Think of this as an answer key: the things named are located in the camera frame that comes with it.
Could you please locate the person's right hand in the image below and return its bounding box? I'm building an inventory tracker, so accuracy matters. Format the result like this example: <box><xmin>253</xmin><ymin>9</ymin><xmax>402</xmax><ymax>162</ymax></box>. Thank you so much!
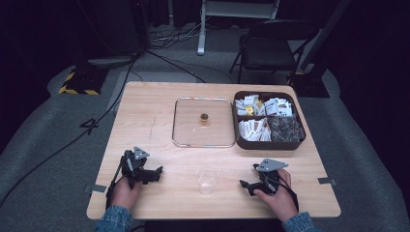
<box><xmin>252</xmin><ymin>168</ymin><xmax>300</xmax><ymax>223</ymax></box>

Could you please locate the bundle of floor cables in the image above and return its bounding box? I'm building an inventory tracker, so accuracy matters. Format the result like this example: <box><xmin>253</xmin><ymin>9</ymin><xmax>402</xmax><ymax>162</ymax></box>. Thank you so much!
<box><xmin>146</xmin><ymin>15</ymin><xmax>212</xmax><ymax>51</ymax></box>

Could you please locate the brown divided box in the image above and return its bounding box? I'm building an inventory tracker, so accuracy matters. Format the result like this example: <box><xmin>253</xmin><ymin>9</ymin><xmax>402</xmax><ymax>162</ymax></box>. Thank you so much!
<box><xmin>232</xmin><ymin>90</ymin><xmax>307</xmax><ymax>152</ymax></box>

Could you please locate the white desk frame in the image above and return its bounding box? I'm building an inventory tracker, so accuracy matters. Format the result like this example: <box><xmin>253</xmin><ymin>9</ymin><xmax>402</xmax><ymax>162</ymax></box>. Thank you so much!
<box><xmin>196</xmin><ymin>0</ymin><xmax>281</xmax><ymax>57</ymax></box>

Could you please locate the person's left hand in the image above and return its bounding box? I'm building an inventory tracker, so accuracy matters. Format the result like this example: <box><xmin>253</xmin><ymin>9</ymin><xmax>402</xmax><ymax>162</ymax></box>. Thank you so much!
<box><xmin>110</xmin><ymin>175</ymin><xmax>143</xmax><ymax>211</ymax></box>

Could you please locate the black stand with slanted post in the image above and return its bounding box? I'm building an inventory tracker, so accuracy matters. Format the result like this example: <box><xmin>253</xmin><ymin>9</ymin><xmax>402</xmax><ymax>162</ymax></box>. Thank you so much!
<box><xmin>286</xmin><ymin>0</ymin><xmax>352</xmax><ymax>99</ymax></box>

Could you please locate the clear plastic cup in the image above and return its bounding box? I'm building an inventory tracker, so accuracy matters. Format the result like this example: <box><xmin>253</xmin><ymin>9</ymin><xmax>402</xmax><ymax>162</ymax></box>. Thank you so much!
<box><xmin>195</xmin><ymin>168</ymin><xmax>220</xmax><ymax>196</ymax></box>

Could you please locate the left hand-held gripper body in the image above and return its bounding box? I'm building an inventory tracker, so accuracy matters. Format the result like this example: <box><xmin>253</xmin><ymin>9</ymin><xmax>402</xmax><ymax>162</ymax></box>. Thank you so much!
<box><xmin>110</xmin><ymin>146</ymin><xmax>161</xmax><ymax>194</ymax></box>

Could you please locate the pile of white yellow packets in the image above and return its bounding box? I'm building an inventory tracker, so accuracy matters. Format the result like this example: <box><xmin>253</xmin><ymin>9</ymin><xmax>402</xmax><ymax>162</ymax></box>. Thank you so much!
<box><xmin>234</xmin><ymin>94</ymin><xmax>266</xmax><ymax>117</ymax></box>

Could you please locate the black yellow-striped stand base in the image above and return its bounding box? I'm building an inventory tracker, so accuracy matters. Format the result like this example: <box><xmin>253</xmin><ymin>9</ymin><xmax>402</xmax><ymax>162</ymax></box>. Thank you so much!
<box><xmin>58</xmin><ymin>61</ymin><xmax>109</xmax><ymax>97</ymax></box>

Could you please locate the pile of white brown-print packets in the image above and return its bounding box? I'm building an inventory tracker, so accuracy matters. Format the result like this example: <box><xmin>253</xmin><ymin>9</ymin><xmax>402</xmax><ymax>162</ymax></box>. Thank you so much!
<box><xmin>263</xmin><ymin>97</ymin><xmax>294</xmax><ymax>118</ymax></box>

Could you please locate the long black floor cable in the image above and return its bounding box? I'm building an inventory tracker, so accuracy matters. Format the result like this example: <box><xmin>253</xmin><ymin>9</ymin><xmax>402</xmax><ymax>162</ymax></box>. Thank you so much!
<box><xmin>0</xmin><ymin>47</ymin><xmax>143</xmax><ymax>209</ymax></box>

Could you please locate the pile of white red-striped packets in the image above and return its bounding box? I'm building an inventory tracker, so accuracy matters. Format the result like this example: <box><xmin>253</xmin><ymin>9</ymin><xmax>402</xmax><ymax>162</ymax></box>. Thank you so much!
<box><xmin>238</xmin><ymin>117</ymin><xmax>273</xmax><ymax>142</ymax></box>

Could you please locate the black folding chair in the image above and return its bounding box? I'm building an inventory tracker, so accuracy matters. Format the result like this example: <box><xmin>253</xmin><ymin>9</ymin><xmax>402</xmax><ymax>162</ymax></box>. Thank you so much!
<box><xmin>228</xmin><ymin>18</ymin><xmax>321</xmax><ymax>85</ymax></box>

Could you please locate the pile of dark grey packets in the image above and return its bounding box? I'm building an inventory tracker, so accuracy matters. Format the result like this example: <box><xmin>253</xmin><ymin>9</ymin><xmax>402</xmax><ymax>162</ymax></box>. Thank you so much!
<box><xmin>267</xmin><ymin>114</ymin><xmax>306</xmax><ymax>143</ymax></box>

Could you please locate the square glass lid gold knob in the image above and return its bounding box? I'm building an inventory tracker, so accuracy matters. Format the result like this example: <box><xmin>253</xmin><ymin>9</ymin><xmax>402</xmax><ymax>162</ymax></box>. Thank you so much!
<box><xmin>171</xmin><ymin>96</ymin><xmax>237</xmax><ymax>149</ymax></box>

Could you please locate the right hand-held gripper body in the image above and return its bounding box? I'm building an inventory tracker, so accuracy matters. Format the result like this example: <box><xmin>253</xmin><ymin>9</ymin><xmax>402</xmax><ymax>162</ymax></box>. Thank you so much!
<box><xmin>252</xmin><ymin>158</ymin><xmax>300</xmax><ymax>212</ymax></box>

